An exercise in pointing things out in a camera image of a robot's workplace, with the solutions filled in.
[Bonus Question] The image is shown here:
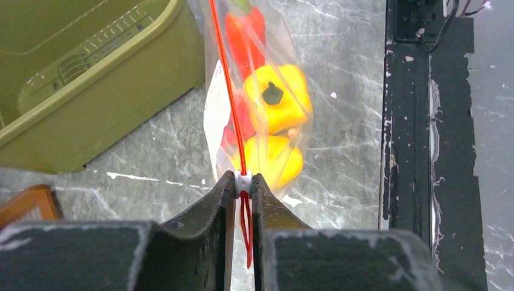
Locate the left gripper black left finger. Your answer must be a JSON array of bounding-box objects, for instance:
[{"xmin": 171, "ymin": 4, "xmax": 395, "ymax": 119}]
[{"xmin": 138, "ymin": 171, "xmax": 236, "ymax": 290}]

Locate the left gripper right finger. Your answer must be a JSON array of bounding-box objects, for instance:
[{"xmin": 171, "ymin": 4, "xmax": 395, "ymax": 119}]
[{"xmin": 252, "ymin": 174, "xmax": 438, "ymax": 290}]

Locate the yellow toy mango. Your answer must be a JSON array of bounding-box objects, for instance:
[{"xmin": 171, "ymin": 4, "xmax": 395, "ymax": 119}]
[{"xmin": 244, "ymin": 135, "xmax": 304, "ymax": 192}]

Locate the clear zip top bag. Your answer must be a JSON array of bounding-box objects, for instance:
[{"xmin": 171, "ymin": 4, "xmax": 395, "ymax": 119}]
[{"xmin": 201, "ymin": 1, "xmax": 314, "ymax": 266}]

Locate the yellow toy bell pepper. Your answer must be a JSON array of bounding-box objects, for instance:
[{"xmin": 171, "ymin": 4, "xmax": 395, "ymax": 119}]
[{"xmin": 243, "ymin": 64, "xmax": 313, "ymax": 134}]

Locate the orange toy carrot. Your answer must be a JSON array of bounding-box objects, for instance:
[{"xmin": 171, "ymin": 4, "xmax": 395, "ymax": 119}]
[{"xmin": 225, "ymin": 1, "xmax": 266, "ymax": 80}]

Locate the wooden shelf rack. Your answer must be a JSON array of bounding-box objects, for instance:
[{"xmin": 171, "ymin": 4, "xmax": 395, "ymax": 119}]
[{"xmin": 1, "ymin": 184, "xmax": 61, "ymax": 230}]

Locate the olive green plastic basin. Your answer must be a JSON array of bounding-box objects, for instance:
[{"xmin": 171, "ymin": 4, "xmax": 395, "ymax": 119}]
[{"xmin": 1, "ymin": 1, "xmax": 205, "ymax": 173}]

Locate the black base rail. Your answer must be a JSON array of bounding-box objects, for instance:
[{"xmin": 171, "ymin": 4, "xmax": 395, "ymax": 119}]
[{"xmin": 378, "ymin": 1, "xmax": 487, "ymax": 290}]

